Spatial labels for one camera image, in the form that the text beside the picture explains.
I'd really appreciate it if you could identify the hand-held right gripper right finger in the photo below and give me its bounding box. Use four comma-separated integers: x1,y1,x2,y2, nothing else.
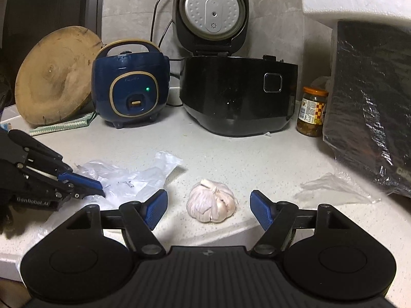
249,189,352,258

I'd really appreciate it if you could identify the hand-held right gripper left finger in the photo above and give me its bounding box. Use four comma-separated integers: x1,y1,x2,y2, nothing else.
66,189,169,259

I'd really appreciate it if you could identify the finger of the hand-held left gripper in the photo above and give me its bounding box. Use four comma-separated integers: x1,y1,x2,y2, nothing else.
57,171,106,200
8,129,73,173

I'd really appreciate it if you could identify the white plastic bag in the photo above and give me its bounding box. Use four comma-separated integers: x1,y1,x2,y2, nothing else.
74,150,184,209

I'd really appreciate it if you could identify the garlic bulb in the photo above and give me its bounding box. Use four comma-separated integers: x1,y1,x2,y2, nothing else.
186,179,239,224

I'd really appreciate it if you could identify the green striped cloth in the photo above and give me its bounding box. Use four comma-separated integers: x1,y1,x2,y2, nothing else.
29,111,97,136

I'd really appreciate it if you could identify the round wooden cutting board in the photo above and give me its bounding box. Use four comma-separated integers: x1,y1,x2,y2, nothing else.
15,25,105,127

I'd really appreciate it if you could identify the clear plastic sheet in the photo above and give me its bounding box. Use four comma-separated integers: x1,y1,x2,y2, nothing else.
294,171,383,205

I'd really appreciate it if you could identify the glass jar with orange lid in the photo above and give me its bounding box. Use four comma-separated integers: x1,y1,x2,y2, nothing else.
296,86,330,139

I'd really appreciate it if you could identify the large black rice cooker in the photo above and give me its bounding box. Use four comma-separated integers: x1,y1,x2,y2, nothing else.
171,0,299,138

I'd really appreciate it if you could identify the small blue rice cooker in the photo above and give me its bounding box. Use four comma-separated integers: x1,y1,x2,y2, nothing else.
91,39,171,130

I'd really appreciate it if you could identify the black oven in plastic wrap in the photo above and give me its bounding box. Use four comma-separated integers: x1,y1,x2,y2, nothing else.
322,19,411,200

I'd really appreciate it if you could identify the black power cable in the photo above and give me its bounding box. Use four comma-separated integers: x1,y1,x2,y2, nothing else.
152,0,176,50

